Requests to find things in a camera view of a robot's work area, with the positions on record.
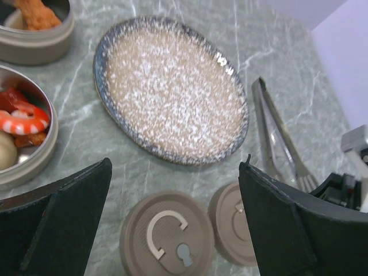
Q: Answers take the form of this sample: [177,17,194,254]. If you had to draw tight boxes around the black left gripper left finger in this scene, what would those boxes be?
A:
[1,158,112,275]

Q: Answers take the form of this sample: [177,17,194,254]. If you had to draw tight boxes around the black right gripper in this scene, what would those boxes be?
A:
[310,173,361,210]

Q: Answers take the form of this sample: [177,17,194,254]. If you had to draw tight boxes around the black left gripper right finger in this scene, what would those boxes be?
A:
[239,161,367,275]

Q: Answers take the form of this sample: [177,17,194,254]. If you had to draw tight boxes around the metal serving tongs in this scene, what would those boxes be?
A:
[251,77,319,193]

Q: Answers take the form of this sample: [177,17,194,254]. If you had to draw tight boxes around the white steamed bun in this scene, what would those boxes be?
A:
[0,131,18,170]

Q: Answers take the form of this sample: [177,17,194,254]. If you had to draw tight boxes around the glazed chicken wing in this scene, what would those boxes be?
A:
[14,132,47,148]

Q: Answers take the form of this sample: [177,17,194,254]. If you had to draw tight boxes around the red shrimp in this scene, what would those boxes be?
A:
[1,103,50,135]

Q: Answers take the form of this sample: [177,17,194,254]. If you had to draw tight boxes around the brown lid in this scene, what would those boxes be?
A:
[120,190,214,276]
[208,181,257,267]

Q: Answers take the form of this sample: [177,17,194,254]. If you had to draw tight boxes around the red chicken drumstick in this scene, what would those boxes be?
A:
[0,87,28,113]

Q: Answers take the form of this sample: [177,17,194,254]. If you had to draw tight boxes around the fried breaded nugget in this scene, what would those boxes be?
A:
[15,0,62,31]

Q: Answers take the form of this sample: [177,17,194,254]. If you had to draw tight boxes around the near steel lunch tin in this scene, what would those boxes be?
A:
[1,66,59,191]

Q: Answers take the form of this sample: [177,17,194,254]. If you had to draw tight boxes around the steel lunch tin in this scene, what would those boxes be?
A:
[1,1,75,66]
[1,66,59,191]

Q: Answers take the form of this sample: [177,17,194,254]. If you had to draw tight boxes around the far steel lunch tin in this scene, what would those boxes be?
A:
[1,1,75,66]

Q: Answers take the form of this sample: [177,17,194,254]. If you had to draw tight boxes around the speckled ceramic plate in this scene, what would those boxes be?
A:
[93,16,249,166]

